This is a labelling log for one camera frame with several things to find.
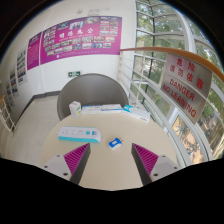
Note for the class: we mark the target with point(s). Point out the white stair railing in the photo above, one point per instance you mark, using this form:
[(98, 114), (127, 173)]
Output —
[(6, 116)]

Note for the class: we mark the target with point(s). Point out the narrow magenta text poster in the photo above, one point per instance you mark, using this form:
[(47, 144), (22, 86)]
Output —
[(34, 51)]

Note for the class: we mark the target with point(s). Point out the grey round tub chair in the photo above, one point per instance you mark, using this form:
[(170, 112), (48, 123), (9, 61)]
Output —
[(93, 88)]

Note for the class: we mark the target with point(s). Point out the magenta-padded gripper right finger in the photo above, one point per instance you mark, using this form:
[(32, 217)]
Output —
[(163, 165)]

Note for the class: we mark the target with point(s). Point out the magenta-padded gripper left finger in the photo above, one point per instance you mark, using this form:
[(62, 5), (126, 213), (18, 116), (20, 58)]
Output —
[(58, 164)]

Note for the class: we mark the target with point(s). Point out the silver sign red characters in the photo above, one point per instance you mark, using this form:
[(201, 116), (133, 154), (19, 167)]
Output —
[(186, 71)]

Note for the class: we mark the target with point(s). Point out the small upright white carton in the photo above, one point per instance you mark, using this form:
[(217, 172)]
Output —
[(75, 109)]

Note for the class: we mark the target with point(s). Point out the white railing with wooden handrail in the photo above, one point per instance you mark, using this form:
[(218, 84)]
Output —
[(150, 49)]

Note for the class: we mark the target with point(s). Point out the white wall photo poster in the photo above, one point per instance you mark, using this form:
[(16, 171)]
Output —
[(21, 66), (13, 81)]

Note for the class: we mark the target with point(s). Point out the white-framed glass window wall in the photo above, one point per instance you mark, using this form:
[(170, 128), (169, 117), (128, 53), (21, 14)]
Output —
[(160, 23)]

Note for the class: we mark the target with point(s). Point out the silver sign red letters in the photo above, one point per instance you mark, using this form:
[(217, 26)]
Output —
[(181, 95)]

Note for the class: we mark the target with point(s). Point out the green exit sign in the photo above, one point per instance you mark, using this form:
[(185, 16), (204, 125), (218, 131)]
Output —
[(74, 73)]

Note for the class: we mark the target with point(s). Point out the large magenta photo poster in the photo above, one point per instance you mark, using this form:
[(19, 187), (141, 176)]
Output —
[(80, 40)]

